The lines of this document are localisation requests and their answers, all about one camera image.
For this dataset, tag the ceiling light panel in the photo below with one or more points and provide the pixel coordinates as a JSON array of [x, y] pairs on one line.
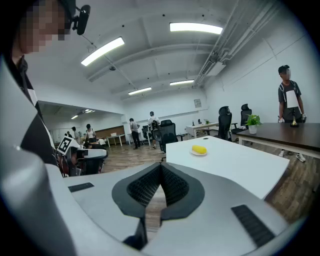
[[181, 82], [140, 90], [102, 51], [196, 28]]

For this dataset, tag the small green plant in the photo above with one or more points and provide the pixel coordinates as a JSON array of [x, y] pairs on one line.
[[207, 121]]

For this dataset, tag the white desk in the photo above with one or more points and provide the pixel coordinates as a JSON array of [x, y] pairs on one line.
[[115, 137]]

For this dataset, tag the yellow corn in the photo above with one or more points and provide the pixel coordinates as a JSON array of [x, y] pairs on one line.
[[199, 149]]

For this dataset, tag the dark wooden table white frame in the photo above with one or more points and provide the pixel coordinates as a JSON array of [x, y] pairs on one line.
[[280, 136]]

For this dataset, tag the potted green plant white pot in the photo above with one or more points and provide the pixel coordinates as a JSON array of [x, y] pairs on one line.
[[253, 122]]

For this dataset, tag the person's head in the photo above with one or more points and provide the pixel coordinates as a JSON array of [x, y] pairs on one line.
[[37, 27]]

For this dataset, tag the black head-mounted camera rig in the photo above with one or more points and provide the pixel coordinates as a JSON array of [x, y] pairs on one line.
[[83, 20]]

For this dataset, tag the small beige plate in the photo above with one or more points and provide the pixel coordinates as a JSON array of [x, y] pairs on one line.
[[197, 154]]

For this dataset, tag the person's black cap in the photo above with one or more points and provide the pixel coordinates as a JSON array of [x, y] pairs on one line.
[[68, 6]]

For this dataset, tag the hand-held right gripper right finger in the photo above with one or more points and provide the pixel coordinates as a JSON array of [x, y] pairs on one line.
[[212, 225]]

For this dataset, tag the wall notice sheet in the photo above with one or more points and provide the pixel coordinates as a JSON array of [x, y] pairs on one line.
[[197, 103]]

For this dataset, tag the white ceiling air conditioner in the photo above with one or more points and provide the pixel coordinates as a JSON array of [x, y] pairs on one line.
[[215, 68]]

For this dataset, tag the light wooden desk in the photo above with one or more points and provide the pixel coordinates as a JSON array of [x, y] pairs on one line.
[[200, 127]]

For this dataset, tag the person's black and white shirt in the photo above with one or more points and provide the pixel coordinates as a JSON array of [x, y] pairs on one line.
[[37, 135]]

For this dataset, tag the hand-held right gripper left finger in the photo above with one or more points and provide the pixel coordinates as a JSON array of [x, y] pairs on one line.
[[105, 205]]

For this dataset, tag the gold and black desk ornament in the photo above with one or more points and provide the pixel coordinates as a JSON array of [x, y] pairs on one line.
[[294, 123]]

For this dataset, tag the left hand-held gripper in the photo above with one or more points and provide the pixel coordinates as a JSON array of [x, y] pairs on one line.
[[65, 145]]

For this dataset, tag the black office chair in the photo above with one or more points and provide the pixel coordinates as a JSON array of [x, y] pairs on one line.
[[245, 116], [224, 122], [167, 133]]

